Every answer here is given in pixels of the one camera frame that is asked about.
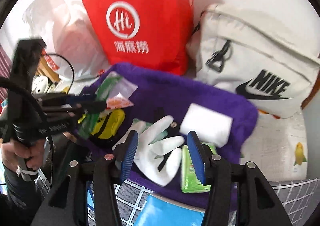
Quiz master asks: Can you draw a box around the red Haidilao paper bag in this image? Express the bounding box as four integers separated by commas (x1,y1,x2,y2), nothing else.
82,0,193,75

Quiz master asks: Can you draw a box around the white Nike pouch bag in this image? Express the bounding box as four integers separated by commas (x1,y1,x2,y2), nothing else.
187,4,319,118

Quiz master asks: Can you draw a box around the blue tissue pack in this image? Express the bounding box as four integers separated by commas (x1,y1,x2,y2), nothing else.
86,180,206,226

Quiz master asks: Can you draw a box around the purple fleece cloth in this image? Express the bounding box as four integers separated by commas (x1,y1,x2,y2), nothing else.
76,63,258,209

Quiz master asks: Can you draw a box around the person left hand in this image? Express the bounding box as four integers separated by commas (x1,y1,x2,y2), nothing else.
1,139,46,172

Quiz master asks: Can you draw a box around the yellow black pouch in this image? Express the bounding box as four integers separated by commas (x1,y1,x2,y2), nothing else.
91,109,125,140

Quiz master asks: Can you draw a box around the grey checked bed sheet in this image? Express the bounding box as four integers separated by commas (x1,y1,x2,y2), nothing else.
33,168,319,225

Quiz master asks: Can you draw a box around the newspaper with mango print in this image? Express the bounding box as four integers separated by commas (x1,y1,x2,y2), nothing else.
239,111,308,182

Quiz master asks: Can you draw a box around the green wet wipes pack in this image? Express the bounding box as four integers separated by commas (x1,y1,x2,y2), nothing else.
181,145,210,193

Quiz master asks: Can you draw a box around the orange fruit print sachet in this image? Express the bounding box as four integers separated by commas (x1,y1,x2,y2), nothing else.
106,93,134,110

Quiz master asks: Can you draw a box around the green white sachet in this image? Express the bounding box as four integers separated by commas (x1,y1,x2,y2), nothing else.
77,71,138,140

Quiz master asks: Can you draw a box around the white Miniso plastic bag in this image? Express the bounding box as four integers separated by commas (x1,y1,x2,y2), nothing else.
23,0,112,82

